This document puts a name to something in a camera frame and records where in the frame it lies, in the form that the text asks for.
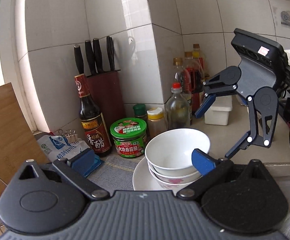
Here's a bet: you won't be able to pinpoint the white floral bowl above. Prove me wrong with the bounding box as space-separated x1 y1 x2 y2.
145 128 210 177

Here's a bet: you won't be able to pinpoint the large white fruit plate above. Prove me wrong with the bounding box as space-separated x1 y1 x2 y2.
133 158 164 191

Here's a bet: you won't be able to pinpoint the grey blue kitchen towel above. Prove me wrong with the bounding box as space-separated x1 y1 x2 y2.
88 153 144 195

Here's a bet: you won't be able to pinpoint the white plastic container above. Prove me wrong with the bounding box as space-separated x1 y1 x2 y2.
204 96 233 126

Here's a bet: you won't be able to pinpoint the white blue salt bag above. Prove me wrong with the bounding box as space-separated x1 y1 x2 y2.
37 134 92 162

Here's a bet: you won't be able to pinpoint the clear glass bottle red cap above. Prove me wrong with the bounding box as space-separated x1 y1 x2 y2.
165 81 190 130

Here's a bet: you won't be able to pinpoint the metal binder clips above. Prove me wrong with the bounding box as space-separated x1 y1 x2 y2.
57 129 78 143

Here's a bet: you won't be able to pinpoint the dark vinegar bottle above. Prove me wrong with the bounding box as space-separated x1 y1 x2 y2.
74 74 112 157

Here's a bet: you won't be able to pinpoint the yellow lid spice jar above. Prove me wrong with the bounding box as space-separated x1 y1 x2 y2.
147 107 167 139

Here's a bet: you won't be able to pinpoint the green lid sauce jar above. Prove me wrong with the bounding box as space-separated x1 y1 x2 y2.
110 118 147 158

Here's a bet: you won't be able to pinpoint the green lid small jar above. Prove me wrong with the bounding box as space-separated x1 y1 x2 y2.
133 103 148 122

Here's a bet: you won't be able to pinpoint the bamboo cutting board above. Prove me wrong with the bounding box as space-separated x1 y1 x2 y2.
0 83 48 196

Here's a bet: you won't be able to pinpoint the dark red knife block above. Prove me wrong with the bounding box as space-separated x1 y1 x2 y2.
74 40 126 128

